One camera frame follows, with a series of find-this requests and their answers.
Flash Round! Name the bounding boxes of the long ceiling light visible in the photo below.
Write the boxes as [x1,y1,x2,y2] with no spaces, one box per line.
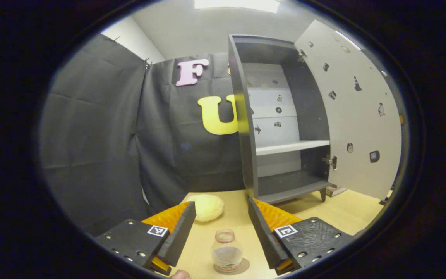
[194,0,282,14]

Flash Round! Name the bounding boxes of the white cabinet shelf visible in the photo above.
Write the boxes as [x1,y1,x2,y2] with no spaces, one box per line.
[254,140,331,157]

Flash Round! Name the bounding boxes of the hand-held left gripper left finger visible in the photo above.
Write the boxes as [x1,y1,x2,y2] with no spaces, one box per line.
[93,201,197,276]

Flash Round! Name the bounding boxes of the black backdrop cloth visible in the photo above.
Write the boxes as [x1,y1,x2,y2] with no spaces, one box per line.
[39,34,247,237]

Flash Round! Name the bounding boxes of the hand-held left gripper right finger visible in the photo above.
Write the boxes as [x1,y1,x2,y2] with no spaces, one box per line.
[248,198,357,276]

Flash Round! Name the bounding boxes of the pale yellow round sponge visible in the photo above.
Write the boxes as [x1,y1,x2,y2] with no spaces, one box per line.
[184,194,225,223]

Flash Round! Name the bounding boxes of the clear glass bottle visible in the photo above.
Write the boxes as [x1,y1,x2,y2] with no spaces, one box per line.
[211,229,244,273]

